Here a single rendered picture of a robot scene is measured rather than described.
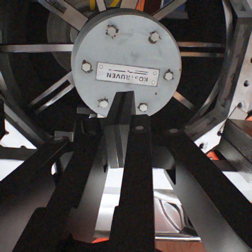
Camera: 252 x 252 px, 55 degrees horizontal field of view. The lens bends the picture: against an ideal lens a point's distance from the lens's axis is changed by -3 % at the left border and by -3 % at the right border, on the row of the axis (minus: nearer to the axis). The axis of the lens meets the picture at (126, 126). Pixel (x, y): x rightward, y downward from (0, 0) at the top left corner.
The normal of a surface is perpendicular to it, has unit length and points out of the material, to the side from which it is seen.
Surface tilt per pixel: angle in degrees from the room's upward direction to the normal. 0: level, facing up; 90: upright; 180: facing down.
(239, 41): 90
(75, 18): 90
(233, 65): 90
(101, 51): 90
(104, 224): 80
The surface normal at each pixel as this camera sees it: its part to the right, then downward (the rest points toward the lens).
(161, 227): 0.07, 0.57
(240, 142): -0.99, -0.07
